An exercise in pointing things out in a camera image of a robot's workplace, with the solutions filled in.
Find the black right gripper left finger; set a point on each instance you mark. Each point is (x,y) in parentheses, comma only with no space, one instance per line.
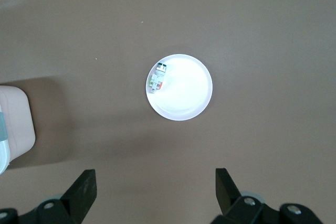
(76,197)

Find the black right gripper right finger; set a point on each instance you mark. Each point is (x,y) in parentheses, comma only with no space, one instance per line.
(231,200)

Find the white lidded storage box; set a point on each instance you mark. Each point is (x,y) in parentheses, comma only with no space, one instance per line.
(15,119)

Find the pink round plate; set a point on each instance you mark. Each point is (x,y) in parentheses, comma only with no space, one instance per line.
(183,95)

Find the brown table mat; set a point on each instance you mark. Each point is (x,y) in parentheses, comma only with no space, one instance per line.
(236,24)

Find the green white switch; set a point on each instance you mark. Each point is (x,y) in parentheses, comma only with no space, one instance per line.
(157,79)

